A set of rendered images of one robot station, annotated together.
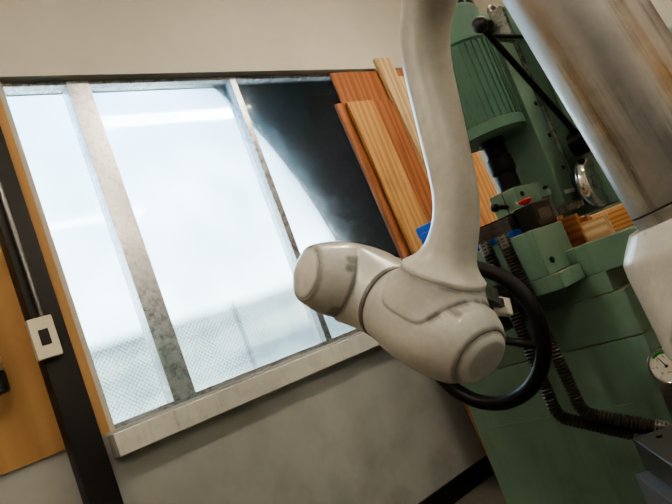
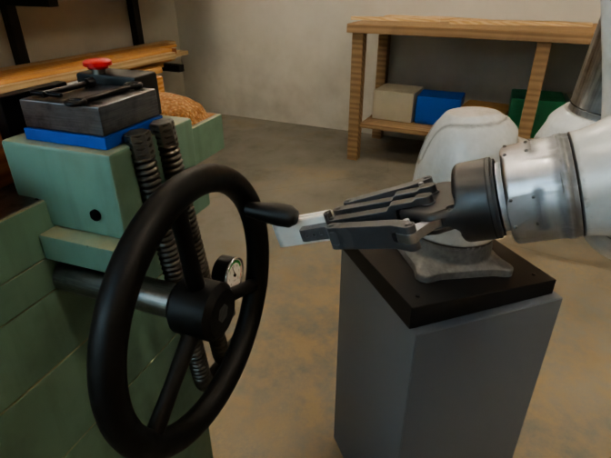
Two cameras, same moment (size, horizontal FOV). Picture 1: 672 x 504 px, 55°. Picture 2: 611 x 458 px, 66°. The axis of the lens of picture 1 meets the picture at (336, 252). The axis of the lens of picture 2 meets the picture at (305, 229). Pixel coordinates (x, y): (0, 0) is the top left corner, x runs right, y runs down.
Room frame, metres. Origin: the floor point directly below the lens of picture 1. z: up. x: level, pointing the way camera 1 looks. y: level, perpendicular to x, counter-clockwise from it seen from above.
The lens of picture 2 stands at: (1.28, 0.20, 1.10)
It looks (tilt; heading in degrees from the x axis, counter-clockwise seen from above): 28 degrees down; 246
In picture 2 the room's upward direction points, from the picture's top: straight up
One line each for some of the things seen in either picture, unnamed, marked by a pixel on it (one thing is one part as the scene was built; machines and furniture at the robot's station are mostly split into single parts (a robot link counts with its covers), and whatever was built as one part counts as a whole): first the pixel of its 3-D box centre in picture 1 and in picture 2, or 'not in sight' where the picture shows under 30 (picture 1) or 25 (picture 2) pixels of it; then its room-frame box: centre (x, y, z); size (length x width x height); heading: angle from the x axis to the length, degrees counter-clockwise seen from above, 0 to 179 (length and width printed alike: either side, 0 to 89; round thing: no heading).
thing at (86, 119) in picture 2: (512, 223); (103, 100); (1.28, -0.35, 0.99); 0.13 x 0.11 x 0.06; 46
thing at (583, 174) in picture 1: (592, 183); not in sight; (1.48, -0.61, 1.02); 0.12 x 0.03 x 0.12; 136
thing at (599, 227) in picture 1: (598, 228); not in sight; (1.23, -0.48, 0.92); 0.04 x 0.03 x 0.04; 52
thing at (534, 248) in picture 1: (524, 258); (110, 166); (1.28, -0.35, 0.91); 0.15 x 0.14 x 0.09; 46
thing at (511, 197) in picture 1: (523, 206); not in sight; (1.48, -0.44, 1.03); 0.14 x 0.07 x 0.09; 136
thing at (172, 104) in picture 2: not in sight; (163, 105); (1.19, -0.60, 0.92); 0.14 x 0.09 x 0.04; 136
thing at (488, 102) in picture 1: (466, 81); not in sight; (1.47, -0.43, 1.35); 0.18 x 0.18 x 0.31
